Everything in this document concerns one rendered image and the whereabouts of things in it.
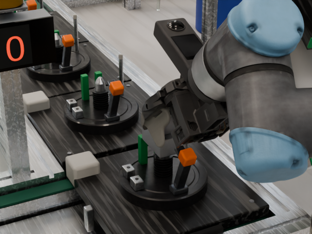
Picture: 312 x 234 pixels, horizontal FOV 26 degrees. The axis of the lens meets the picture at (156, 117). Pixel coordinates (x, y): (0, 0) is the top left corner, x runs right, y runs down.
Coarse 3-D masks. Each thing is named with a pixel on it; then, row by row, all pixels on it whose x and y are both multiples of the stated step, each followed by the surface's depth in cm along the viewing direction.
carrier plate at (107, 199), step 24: (192, 144) 118; (120, 168) 111; (216, 168) 111; (96, 192) 105; (216, 192) 105; (240, 192) 105; (96, 216) 101; (120, 216) 99; (144, 216) 99; (168, 216) 99; (192, 216) 99; (216, 216) 99; (240, 216) 100
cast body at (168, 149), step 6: (168, 126) 100; (174, 126) 100; (144, 132) 103; (168, 132) 100; (144, 138) 104; (150, 138) 102; (168, 138) 99; (150, 144) 102; (168, 144) 100; (174, 144) 100; (156, 150) 101; (162, 150) 100; (168, 150) 100; (174, 150) 101; (162, 156) 100
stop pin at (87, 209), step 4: (84, 208) 102; (88, 208) 102; (92, 208) 102; (84, 212) 102; (88, 212) 101; (92, 212) 102; (84, 216) 103; (88, 216) 102; (92, 216) 102; (84, 220) 103; (88, 220) 102; (92, 220) 102; (84, 224) 104; (88, 224) 102; (92, 224) 103; (88, 228) 103; (92, 228) 103
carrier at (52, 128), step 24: (96, 72) 127; (120, 72) 128; (24, 96) 130; (72, 96) 134; (96, 96) 123; (120, 96) 130; (144, 96) 134; (48, 120) 125; (72, 120) 122; (96, 120) 122; (120, 120) 121; (48, 144) 119; (72, 144) 118; (96, 144) 118; (120, 144) 118
